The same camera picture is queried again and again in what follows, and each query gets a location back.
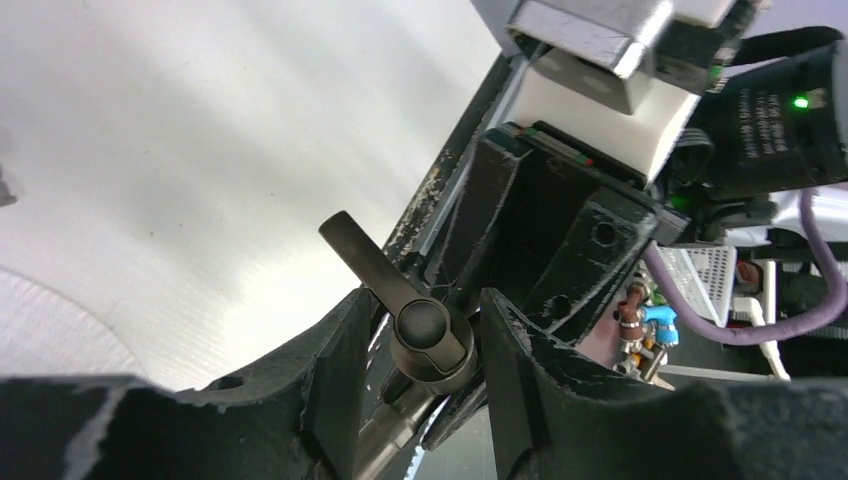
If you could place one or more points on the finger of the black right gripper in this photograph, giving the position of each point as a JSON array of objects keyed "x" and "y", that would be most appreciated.
[{"x": 553, "y": 224}]

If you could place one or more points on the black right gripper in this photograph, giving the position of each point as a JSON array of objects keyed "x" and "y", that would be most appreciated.
[{"x": 779, "y": 126}]

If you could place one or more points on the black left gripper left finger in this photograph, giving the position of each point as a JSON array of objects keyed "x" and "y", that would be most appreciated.
[{"x": 292, "y": 414}]

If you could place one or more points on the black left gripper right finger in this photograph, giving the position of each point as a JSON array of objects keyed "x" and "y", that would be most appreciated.
[{"x": 556, "y": 414}]

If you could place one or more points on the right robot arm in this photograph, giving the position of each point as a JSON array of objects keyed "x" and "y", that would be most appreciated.
[{"x": 829, "y": 310}]

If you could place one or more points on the white bucket hat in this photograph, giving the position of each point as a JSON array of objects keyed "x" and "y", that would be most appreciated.
[{"x": 44, "y": 333}]

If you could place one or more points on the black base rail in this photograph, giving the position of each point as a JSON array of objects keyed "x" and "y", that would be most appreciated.
[{"x": 422, "y": 218}]

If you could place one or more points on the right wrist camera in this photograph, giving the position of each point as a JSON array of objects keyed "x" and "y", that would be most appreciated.
[{"x": 624, "y": 77}]

